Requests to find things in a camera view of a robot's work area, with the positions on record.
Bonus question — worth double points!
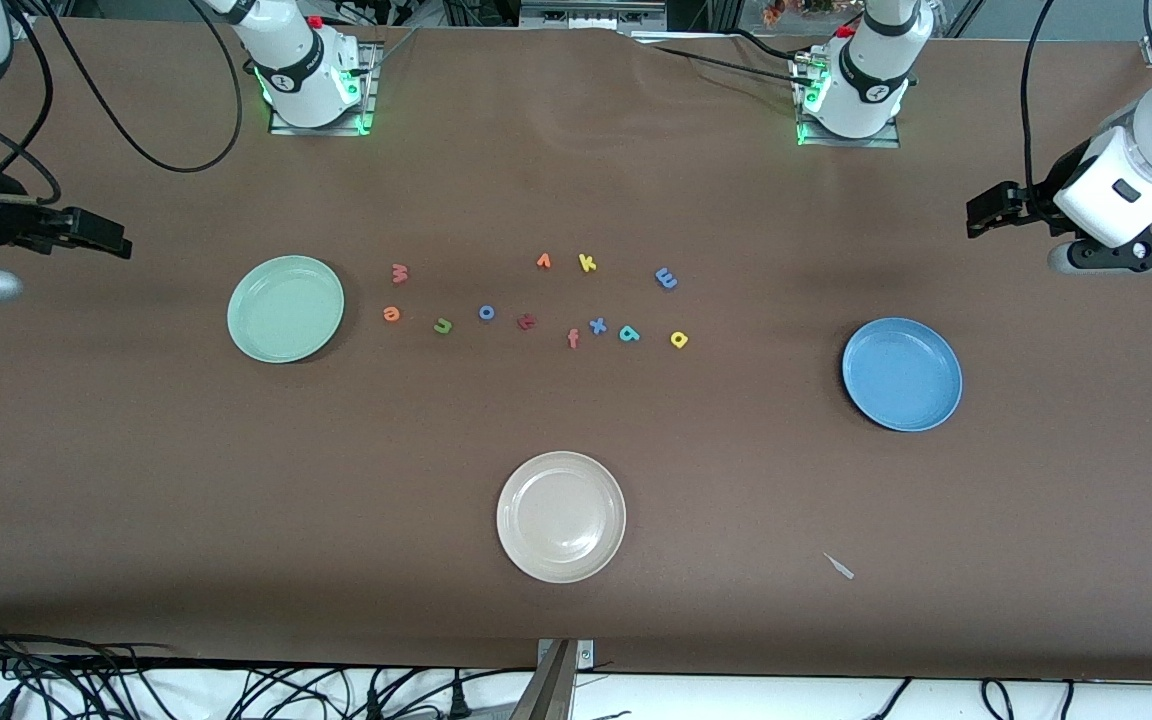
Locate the blue plate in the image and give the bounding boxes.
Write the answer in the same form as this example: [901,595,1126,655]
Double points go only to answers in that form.
[842,317,964,433]

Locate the green plate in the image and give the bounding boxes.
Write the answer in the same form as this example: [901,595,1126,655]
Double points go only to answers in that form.
[227,255,346,364]

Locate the silver metal box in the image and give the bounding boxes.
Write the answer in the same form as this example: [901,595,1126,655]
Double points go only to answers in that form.
[521,0,668,32]

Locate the beige plate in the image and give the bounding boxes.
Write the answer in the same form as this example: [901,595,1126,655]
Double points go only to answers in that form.
[496,451,627,584]

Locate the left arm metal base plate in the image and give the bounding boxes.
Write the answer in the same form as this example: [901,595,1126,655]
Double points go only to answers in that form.
[794,55,903,150]

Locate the black cables at arm base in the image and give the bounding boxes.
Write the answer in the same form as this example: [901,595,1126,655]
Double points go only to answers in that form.
[636,28,819,89]

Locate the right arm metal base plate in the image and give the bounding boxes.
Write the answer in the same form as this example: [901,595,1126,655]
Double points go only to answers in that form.
[268,40,384,137]

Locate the black floor cable tangle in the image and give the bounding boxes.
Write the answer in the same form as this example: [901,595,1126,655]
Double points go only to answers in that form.
[0,615,537,720]

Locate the grey metal table bracket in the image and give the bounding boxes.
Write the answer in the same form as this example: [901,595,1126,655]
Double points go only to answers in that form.
[537,638,595,671]

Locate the aluminium post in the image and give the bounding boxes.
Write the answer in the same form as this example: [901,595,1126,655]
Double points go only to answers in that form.
[508,640,578,720]

